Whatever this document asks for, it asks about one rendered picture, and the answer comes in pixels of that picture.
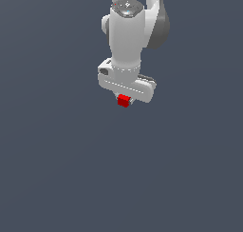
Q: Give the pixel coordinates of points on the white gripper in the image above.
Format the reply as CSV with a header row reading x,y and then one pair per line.
x,y
126,82

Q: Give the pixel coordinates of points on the red cube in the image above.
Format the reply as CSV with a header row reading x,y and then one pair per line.
x,y
123,100

